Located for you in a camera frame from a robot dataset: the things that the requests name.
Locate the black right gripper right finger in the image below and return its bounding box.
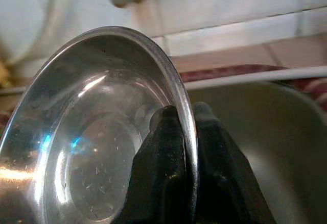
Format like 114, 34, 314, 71
192, 101, 278, 224

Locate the steel plate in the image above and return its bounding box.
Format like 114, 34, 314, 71
0, 26, 199, 224

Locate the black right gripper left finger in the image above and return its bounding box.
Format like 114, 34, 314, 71
116, 105, 196, 224

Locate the thin white hose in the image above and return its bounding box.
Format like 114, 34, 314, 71
181, 65, 327, 85

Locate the steel sink basin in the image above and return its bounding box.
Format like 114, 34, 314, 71
183, 80, 327, 224

